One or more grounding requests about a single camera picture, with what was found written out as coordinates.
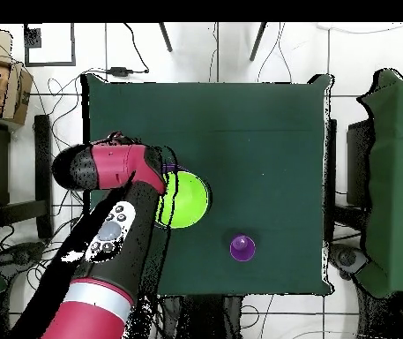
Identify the green plastic bowl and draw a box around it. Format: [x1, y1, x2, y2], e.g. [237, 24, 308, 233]
[154, 169, 211, 230]

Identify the purple plastic bowl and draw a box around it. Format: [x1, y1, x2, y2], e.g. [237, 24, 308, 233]
[160, 162, 188, 175]

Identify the purple plastic cup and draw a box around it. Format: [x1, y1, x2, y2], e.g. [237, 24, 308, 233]
[229, 234, 257, 263]

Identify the black power adapter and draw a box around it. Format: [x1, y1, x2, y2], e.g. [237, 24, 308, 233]
[107, 65, 135, 77]

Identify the black tripod leg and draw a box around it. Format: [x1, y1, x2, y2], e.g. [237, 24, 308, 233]
[158, 22, 174, 53]
[249, 22, 268, 62]

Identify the grey stand foot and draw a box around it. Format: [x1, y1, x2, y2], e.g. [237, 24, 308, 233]
[329, 243, 369, 280]

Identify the black stand foot with knob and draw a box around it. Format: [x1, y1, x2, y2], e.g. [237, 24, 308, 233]
[0, 239, 50, 271]

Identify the brown cardboard box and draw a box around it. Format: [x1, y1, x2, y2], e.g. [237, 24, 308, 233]
[0, 27, 34, 126]

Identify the black bench frame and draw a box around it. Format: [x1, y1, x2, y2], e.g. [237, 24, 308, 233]
[0, 114, 55, 241]

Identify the black square frame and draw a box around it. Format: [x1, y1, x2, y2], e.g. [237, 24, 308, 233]
[23, 22, 77, 67]

